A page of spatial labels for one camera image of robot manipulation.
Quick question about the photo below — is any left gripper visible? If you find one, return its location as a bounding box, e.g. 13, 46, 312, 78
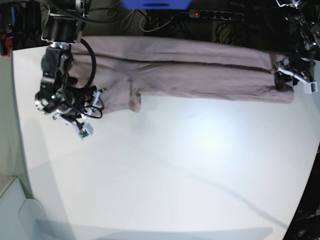
274, 57, 314, 90

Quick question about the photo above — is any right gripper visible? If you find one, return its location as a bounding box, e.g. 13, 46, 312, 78
35, 86, 98, 118

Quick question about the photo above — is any mauve t-shirt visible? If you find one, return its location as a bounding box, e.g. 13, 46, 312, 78
67, 35, 296, 114

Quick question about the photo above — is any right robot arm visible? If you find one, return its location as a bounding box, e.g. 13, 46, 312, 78
35, 0, 97, 121

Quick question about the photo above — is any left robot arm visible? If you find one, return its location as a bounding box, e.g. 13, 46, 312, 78
272, 0, 320, 95

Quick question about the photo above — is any red and black clamp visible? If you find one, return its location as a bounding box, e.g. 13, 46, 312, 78
0, 32, 13, 58

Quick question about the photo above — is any black power strip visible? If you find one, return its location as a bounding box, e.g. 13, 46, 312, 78
188, 9, 245, 22

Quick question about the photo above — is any blue plastic bin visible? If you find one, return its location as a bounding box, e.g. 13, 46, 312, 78
121, 0, 191, 10

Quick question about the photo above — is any grey side table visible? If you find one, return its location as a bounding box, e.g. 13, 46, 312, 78
0, 177, 46, 240

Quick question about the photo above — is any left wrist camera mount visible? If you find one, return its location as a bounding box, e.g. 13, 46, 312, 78
273, 61, 319, 95

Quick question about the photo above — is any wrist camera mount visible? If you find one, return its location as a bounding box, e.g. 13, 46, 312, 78
51, 87, 109, 141
273, 61, 319, 95

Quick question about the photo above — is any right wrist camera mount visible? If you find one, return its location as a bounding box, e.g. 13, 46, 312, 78
51, 87, 109, 141

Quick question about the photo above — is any white cable loop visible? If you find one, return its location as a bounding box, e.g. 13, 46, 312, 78
120, 9, 137, 30

